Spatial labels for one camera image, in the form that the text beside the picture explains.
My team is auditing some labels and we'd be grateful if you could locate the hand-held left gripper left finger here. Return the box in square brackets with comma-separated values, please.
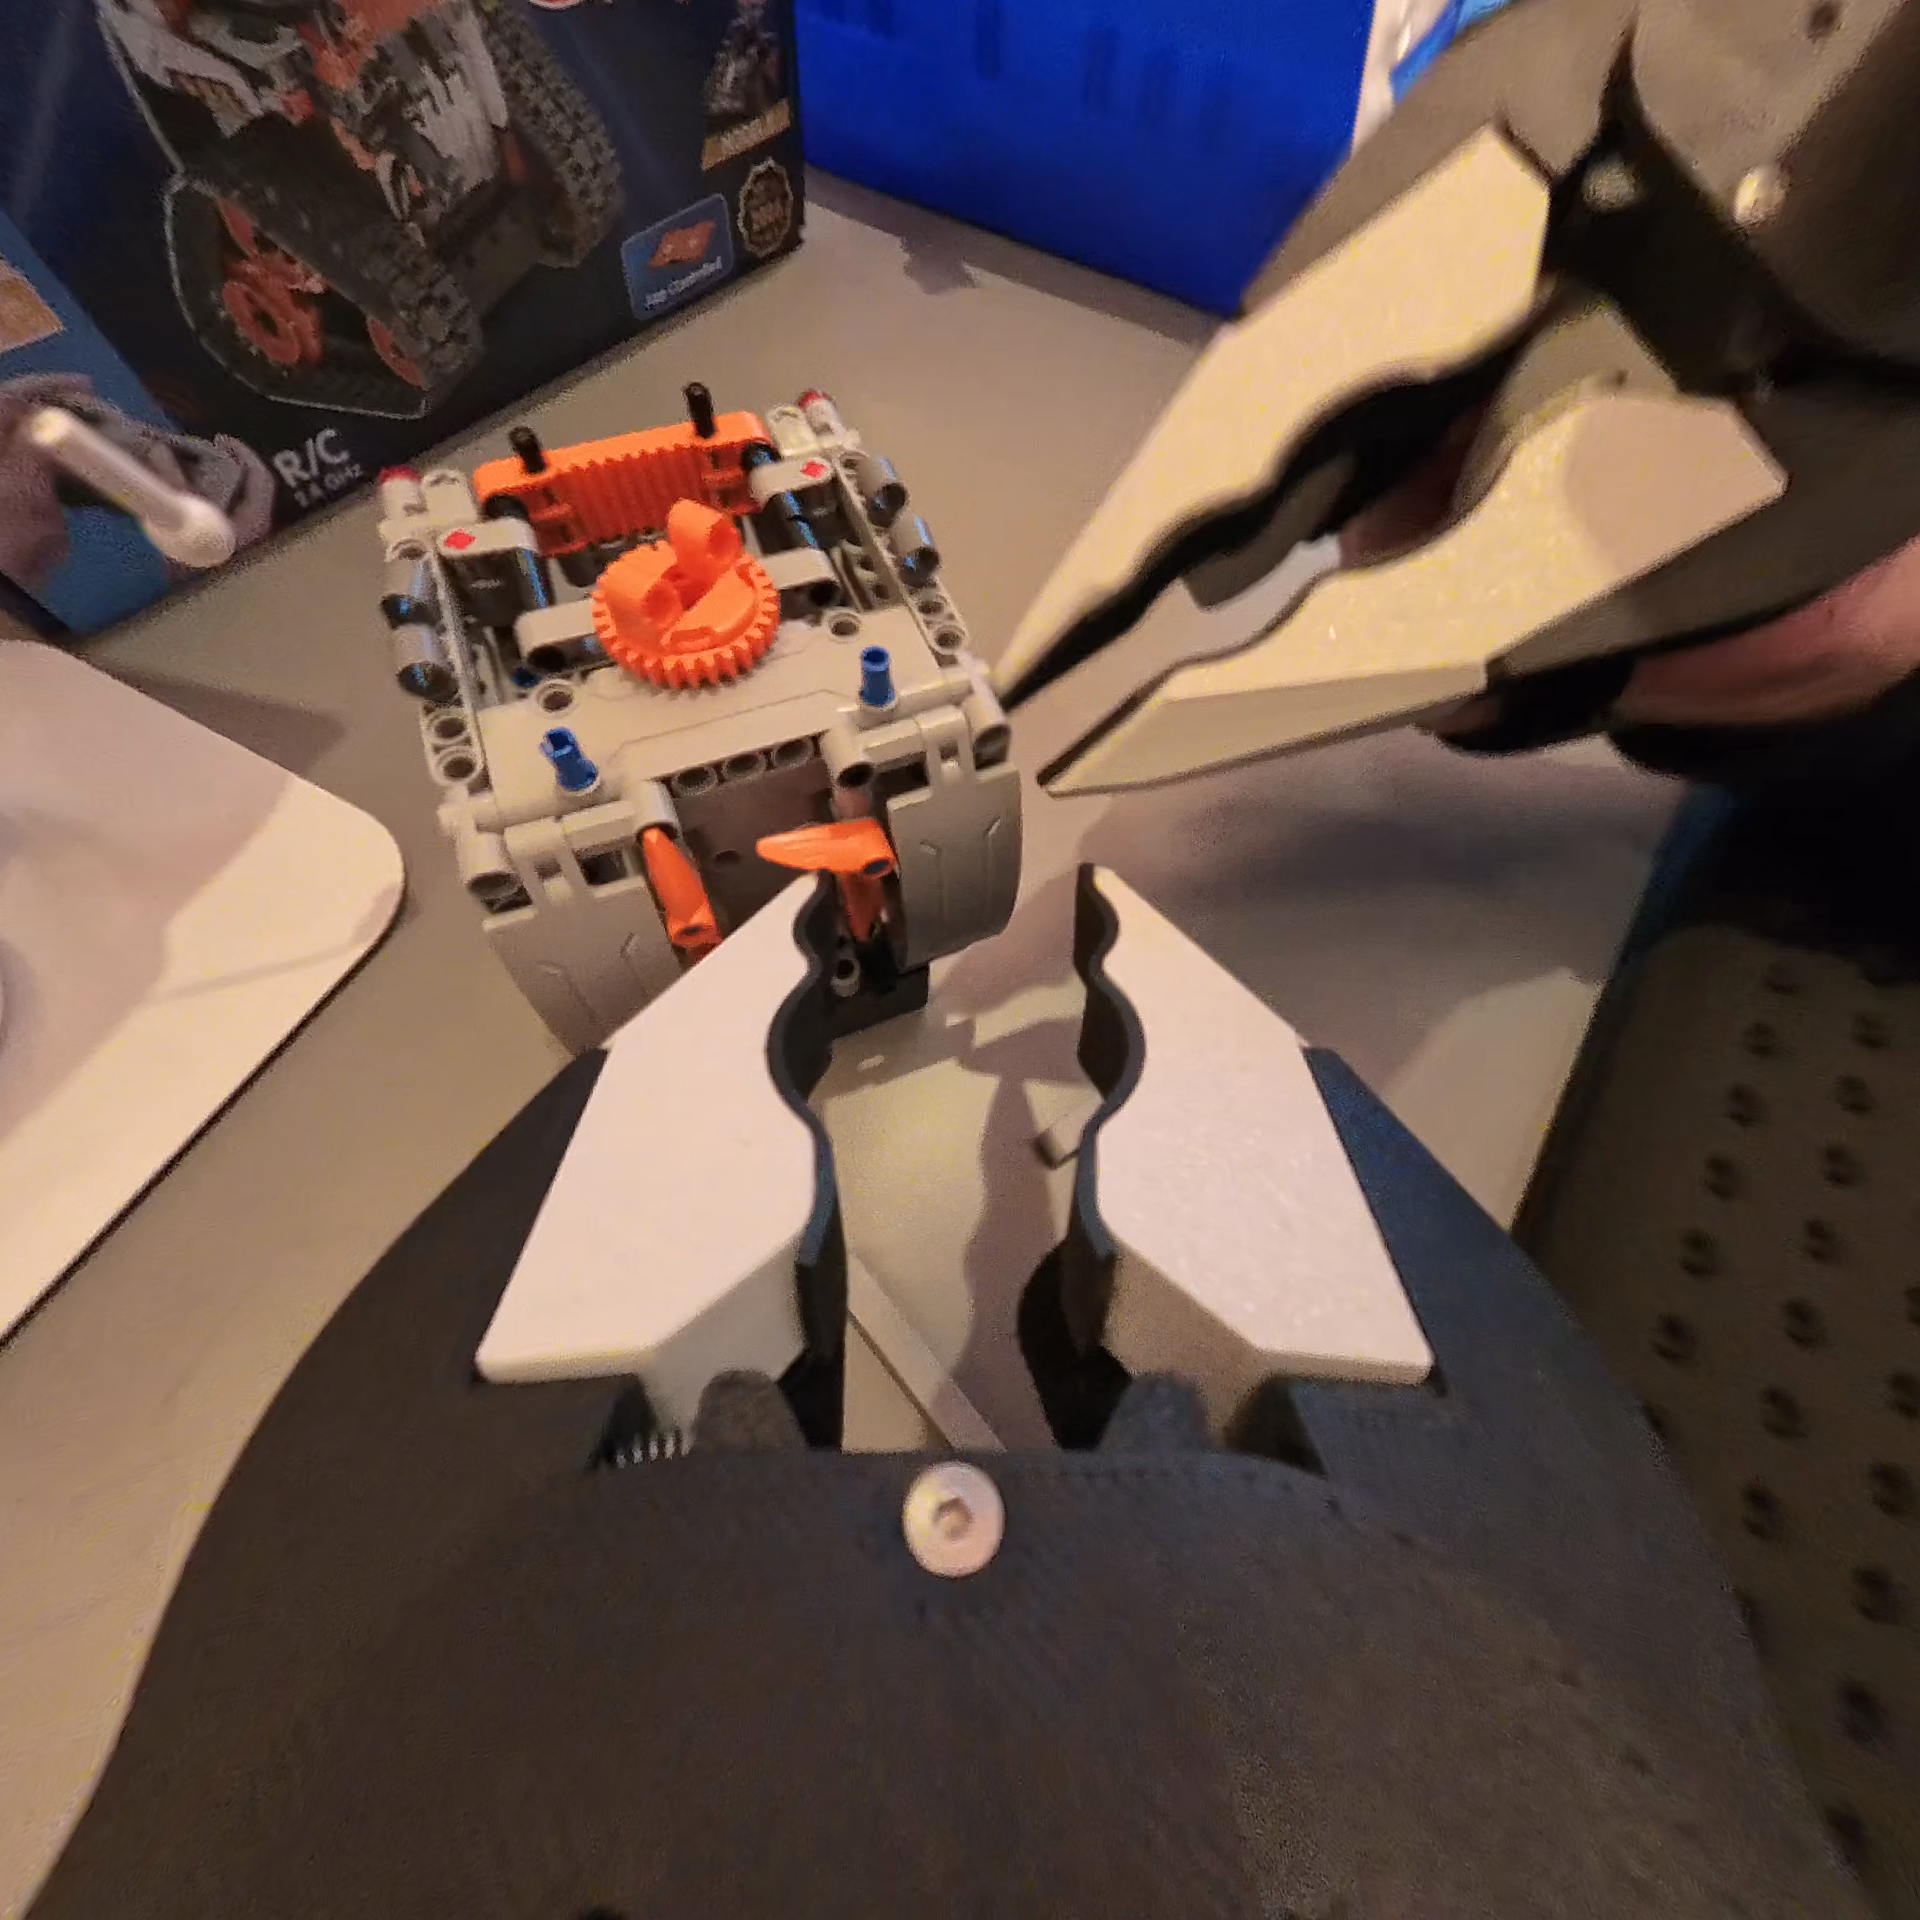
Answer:
[476, 874, 851, 1449]

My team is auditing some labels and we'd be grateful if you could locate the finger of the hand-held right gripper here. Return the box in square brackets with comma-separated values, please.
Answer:
[994, 124, 1577, 709]
[1040, 379, 1790, 798]

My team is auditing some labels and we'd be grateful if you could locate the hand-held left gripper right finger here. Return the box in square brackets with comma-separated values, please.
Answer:
[1036, 858, 1437, 1449]

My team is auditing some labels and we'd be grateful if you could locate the grey orange toy model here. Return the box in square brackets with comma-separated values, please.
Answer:
[374, 380, 1029, 1059]

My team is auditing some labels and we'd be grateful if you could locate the person's right hand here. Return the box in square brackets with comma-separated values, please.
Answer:
[1617, 558, 1920, 740]

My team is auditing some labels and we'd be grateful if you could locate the short grey beam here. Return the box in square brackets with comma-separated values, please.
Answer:
[841, 1262, 1010, 1453]

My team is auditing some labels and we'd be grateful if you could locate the blue plastic bin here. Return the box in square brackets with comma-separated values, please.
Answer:
[792, 0, 1382, 320]

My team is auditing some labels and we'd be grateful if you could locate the black perforated mat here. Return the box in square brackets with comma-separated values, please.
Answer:
[1513, 779, 1920, 1920]

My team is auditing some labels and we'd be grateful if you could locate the dark toy kit box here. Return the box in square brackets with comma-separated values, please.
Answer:
[89, 0, 807, 504]

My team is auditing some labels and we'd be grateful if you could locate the blue picture box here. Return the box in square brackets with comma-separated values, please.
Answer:
[0, 209, 286, 635]

